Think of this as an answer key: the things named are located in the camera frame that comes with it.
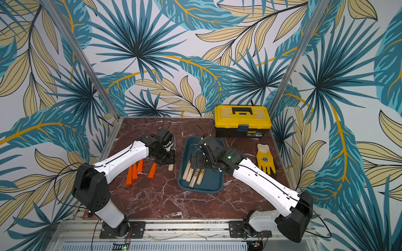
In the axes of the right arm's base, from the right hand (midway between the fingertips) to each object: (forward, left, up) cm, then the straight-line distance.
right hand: (198, 160), depth 74 cm
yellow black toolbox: (+30, -28, -6) cm, 41 cm away
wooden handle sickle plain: (+2, +14, -10) cm, 17 cm away
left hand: (+3, +14, -10) cm, 17 cm away
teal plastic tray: (-2, -8, -22) cm, 23 cm away
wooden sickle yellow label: (+3, +1, -19) cm, 19 cm away
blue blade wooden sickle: (+1, +5, -19) cm, 19 cm away
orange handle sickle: (+5, +27, -20) cm, 34 cm away
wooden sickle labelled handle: (-3, 0, -19) cm, 19 cm away
